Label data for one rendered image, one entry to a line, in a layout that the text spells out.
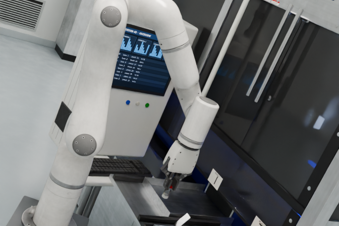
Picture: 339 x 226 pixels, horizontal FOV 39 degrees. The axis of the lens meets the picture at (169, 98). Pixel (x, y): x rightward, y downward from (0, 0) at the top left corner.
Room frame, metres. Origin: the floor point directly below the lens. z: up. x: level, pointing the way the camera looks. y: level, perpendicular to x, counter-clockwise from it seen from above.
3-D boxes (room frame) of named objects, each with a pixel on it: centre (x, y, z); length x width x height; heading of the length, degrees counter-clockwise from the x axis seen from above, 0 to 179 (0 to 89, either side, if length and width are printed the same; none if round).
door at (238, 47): (2.16, -0.23, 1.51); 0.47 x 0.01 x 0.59; 34
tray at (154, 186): (1.94, -0.25, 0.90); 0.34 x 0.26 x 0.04; 124
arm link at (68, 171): (1.45, 0.21, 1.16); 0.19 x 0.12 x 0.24; 15
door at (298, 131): (1.78, -0.48, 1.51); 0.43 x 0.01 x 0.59; 34
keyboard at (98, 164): (2.12, 0.12, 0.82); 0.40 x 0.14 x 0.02; 133
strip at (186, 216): (1.69, -0.20, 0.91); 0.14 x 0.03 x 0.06; 124
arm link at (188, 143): (1.51, -0.12, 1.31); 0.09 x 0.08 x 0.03; 124
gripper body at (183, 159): (1.50, -0.12, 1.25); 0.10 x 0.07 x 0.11; 124
